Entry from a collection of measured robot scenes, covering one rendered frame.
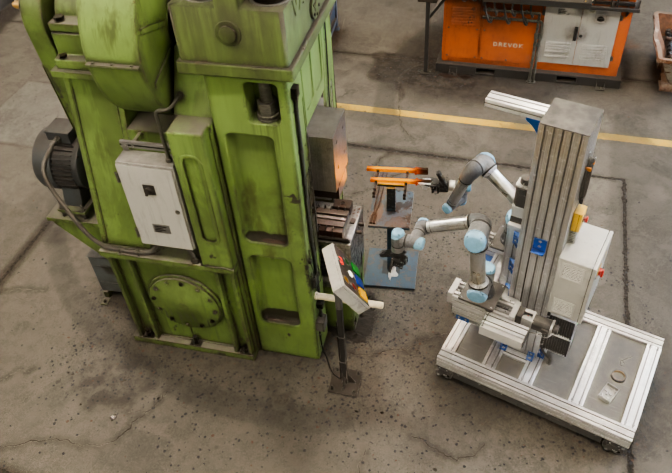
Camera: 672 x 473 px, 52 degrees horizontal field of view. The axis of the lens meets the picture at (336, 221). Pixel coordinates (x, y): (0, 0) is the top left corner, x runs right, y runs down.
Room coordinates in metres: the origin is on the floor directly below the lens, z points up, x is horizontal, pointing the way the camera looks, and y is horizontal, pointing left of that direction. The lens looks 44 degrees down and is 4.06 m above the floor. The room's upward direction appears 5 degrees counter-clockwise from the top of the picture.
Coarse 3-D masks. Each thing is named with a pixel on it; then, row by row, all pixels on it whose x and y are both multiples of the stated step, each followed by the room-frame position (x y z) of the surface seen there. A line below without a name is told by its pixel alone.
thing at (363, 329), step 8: (368, 296) 3.41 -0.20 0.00; (368, 312) 3.25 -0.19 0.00; (376, 312) 3.25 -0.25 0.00; (360, 320) 3.18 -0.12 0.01; (368, 320) 3.18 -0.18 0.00; (328, 328) 3.13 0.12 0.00; (360, 328) 3.11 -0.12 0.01; (368, 328) 3.10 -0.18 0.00; (352, 336) 3.04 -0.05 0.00; (360, 336) 3.04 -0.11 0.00
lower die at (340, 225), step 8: (320, 208) 3.36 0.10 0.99; (328, 208) 3.36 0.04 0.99; (320, 216) 3.28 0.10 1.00; (320, 224) 3.21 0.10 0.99; (328, 224) 3.21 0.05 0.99; (336, 224) 3.20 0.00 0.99; (344, 224) 3.20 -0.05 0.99; (320, 232) 3.17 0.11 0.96; (328, 232) 3.15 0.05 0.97; (336, 232) 3.14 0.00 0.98; (344, 232) 3.18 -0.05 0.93
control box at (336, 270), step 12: (324, 252) 2.79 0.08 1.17; (336, 252) 2.76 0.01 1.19; (336, 264) 2.66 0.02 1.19; (336, 276) 2.58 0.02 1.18; (348, 276) 2.63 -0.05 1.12; (336, 288) 2.50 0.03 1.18; (348, 288) 2.50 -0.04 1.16; (348, 300) 2.50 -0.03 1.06; (360, 300) 2.51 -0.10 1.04; (360, 312) 2.51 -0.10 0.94
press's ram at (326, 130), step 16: (320, 112) 3.34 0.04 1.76; (336, 112) 3.33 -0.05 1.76; (320, 128) 3.18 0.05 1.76; (336, 128) 3.17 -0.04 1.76; (320, 144) 3.10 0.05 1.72; (336, 144) 3.15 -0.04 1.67; (320, 160) 3.10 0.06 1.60; (336, 160) 3.12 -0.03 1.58; (320, 176) 3.11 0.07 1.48; (336, 176) 3.10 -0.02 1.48; (336, 192) 3.08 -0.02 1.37
